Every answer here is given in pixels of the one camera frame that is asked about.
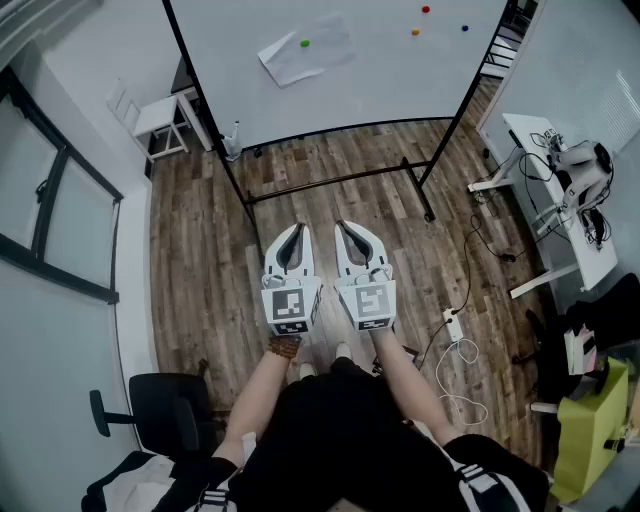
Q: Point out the person's left forearm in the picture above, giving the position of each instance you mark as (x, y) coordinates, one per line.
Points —
(257, 400)

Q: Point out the white power strip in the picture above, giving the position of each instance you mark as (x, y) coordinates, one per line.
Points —
(453, 325)

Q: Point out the white carton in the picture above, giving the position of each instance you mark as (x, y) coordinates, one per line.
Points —
(577, 350)

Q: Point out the white chair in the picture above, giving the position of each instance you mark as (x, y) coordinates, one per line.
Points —
(155, 115)

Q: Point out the white paper sheet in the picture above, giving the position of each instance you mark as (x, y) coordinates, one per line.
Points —
(320, 55)

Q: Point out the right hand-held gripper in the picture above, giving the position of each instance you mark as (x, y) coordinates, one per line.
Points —
(370, 304)

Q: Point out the person's left shoe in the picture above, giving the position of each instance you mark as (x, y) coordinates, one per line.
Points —
(307, 370)

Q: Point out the green box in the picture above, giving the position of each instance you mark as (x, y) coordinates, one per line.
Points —
(590, 430)

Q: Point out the black bag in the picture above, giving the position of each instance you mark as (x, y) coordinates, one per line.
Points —
(600, 320)

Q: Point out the black office chair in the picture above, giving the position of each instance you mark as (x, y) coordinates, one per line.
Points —
(165, 405)

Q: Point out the person's right forearm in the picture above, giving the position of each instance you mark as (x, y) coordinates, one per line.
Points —
(410, 385)

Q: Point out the person's right shoe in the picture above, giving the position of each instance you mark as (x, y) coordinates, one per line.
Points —
(343, 350)

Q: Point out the person's shoe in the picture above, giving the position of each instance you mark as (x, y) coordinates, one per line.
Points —
(343, 350)
(307, 370)

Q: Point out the black metal shelf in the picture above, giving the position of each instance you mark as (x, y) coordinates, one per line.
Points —
(500, 45)

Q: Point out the white headset device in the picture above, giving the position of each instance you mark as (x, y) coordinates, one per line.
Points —
(582, 170)

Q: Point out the black-framed whiteboard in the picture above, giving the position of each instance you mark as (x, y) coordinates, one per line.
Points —
(400, 75)

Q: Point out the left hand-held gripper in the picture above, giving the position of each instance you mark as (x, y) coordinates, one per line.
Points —
(290, 304)

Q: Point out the white desk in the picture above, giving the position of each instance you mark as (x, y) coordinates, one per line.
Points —
(590, 250)

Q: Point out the person's black clothing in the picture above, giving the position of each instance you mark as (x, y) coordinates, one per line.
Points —
(340, 440)

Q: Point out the black window frame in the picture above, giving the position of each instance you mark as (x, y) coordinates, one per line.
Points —
(52, 190)

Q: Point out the dark-topped side table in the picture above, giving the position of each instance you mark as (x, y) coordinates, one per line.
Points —
(182, 82)

